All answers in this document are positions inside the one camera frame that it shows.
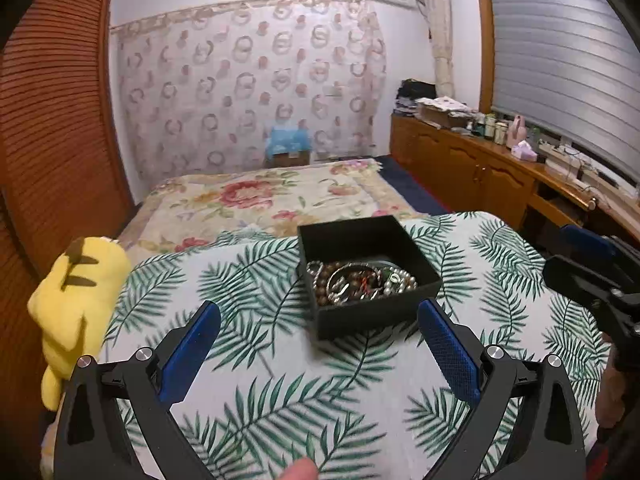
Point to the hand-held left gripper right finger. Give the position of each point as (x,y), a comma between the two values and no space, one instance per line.
(450,350)

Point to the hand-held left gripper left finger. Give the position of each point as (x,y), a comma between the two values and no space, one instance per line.
(192,350)

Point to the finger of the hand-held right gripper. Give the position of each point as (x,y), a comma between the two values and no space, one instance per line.
(587,242)
(575,277)

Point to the black square box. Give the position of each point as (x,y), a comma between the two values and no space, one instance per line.
(327,310)

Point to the person's right forearm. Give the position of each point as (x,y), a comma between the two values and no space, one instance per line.
(614,395)

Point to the person's left hand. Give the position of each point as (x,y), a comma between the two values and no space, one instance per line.
(297,471)

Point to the row of white boxes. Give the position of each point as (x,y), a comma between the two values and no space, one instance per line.
(585,165)

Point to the green leaf print cloth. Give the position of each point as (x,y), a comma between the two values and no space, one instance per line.
(280,375)

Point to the pink tissue pack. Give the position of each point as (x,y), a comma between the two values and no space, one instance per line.
(525,151)

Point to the yellow plush toy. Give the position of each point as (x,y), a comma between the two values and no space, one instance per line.
(75,300)

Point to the pink bag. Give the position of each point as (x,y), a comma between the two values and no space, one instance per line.
(517,131)

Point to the wooden cabinet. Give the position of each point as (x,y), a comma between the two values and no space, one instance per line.
(470,170)

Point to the group of small bottles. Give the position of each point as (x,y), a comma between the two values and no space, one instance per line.
(487,127)

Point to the floral blanket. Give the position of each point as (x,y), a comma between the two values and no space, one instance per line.
(250,200)

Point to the navy bed sheet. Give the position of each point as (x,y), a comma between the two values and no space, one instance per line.
(415,185)

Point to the grey window blind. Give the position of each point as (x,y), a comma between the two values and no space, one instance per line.
(560,60)

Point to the cardboard tray with papers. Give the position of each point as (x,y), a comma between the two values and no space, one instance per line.
(445,110)

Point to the small cardboard box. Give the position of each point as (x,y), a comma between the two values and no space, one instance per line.
(289,159)

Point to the pile of dark clothes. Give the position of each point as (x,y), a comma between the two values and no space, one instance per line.
(412,95)

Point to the blue plastic bag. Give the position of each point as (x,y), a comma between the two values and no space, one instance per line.
(287,137)

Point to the brown louvre door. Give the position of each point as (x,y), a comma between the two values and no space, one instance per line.
(50,135)

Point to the white lace curtain strip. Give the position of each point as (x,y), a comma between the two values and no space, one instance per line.
(437,30)

